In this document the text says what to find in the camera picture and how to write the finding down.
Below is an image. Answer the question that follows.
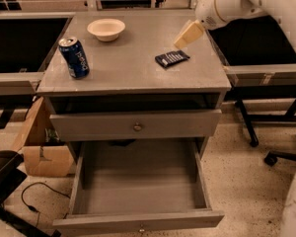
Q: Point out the white paper bowl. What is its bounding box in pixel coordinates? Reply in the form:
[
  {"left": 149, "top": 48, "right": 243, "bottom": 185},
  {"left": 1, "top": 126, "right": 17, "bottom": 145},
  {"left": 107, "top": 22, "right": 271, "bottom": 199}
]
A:
[{"left": 87, "top": 19, "right": 125, "bottom": 41}]

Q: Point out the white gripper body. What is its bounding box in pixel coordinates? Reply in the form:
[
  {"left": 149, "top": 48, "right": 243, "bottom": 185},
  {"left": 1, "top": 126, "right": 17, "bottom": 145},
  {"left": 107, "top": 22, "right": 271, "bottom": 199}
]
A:
[{"left": 195, "top": 0, "right": 228, "bottom": 30}]

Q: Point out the black cable on floor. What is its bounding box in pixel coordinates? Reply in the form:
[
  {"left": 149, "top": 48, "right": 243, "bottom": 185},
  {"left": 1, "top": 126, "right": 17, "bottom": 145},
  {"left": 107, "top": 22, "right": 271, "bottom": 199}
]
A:
[{"left": 21, "top": 181, "right": 71, "bottom": 229}]

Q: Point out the blue pepsi can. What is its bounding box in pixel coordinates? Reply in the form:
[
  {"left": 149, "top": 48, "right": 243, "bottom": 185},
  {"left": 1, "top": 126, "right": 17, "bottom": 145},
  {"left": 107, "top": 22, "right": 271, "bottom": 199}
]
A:
[{"left": 58, "top": 37, "right": 90, "bottom": 79}]

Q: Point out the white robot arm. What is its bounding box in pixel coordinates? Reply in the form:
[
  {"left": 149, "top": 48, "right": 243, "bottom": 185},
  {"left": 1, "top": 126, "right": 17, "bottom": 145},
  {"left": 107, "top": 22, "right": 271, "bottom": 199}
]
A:
[{"left": 174, "top": 0, "right": 296, "bottom": 237}]

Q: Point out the closed grey top drawer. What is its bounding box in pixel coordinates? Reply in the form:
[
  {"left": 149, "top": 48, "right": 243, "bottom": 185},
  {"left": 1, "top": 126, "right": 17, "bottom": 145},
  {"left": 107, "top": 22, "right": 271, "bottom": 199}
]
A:
[{"left": 50, "top": 110, "right": 221, "bottom": 142}]

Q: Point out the black office chair base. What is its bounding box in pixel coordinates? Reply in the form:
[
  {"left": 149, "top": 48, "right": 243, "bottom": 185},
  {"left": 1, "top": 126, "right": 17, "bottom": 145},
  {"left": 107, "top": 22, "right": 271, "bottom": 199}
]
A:
[{"left": 263, "top": 151, "right": 296, "bottom": 166}]

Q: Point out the dark blue rxbar wrapper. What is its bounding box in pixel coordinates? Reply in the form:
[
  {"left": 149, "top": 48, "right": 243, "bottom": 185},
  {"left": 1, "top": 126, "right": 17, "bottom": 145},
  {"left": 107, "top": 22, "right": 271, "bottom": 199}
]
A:
[{"left": 155, "top": 50, "right": 189, "bottom": 68}]

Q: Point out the black chair at left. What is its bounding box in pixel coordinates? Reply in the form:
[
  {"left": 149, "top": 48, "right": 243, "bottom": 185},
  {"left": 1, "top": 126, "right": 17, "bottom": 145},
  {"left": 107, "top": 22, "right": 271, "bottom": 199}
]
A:
[{"left": 0, "top": 150, "right": 61, "bottom": 237}]

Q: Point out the open grey middle drawer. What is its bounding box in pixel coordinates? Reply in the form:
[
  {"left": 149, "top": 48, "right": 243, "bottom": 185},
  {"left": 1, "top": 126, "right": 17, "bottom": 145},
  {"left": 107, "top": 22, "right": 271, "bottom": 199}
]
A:
[{"left": 53, "top": 138, "right": 224, "bottom": 237}]

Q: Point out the brown cardboard box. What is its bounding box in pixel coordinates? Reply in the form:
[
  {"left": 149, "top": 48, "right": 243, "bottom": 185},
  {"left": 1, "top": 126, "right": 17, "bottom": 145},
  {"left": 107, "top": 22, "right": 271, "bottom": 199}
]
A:
[{"left": 12, "top": 98, "right": 74, "bottom": 178}]

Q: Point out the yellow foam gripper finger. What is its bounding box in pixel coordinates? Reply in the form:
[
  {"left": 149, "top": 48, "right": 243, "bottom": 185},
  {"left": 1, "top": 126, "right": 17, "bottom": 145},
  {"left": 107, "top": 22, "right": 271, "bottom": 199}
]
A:
[{"left": 174, "top": 20, "right": 204, "bottom": 49}]

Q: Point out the black table leg frame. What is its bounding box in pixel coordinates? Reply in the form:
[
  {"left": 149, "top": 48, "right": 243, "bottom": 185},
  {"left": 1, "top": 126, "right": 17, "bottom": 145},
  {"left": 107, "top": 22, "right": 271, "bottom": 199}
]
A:
[{"left": 234, "top": 92, "right": 296, "bottom": 148}]

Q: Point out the grey wooden drawer cabinet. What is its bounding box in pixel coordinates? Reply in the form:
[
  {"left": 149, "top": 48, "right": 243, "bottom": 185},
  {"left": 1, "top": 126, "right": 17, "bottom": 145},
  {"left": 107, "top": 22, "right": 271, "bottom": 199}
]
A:
[{"left": 37, "top": 10, "right": 230, "bottom": 156}]

